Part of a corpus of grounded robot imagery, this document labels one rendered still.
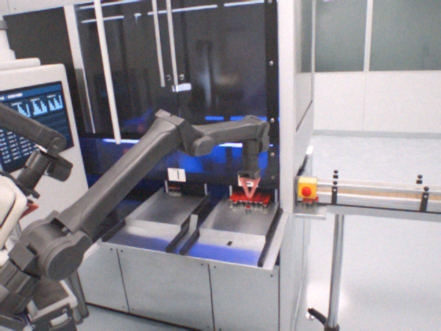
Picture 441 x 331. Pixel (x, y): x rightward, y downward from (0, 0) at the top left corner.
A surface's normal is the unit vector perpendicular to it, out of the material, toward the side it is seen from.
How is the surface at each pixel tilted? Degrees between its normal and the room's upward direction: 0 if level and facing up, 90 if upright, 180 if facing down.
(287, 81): 90
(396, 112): 90
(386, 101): 90
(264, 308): 90
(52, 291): 0
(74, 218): 33
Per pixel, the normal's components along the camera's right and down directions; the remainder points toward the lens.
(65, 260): 0.80, 0.40
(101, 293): -0.33, 0.33
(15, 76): 0.94, 0.05
